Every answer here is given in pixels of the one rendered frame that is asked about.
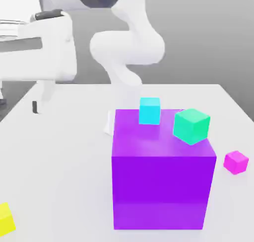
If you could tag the small magenta cube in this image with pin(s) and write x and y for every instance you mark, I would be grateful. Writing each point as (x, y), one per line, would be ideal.
(235, 162)

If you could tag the large purple box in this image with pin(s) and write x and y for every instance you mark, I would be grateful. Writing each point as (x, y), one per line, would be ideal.
(160, 182)

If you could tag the small yellow cube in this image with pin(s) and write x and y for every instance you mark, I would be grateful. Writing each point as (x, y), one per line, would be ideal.
(5, 220)

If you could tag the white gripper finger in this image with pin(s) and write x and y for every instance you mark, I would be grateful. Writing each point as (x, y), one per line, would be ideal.
(1, 95)
(47, 91)

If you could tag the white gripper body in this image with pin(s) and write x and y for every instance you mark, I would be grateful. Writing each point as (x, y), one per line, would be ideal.
(57, 63)

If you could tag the small green cube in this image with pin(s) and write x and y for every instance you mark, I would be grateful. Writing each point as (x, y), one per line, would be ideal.
(190, 126)

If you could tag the small cyan cube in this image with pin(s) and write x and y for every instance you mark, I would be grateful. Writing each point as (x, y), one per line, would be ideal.
(149, 111)

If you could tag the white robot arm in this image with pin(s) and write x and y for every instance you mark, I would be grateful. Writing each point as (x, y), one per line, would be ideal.
(129, 47)

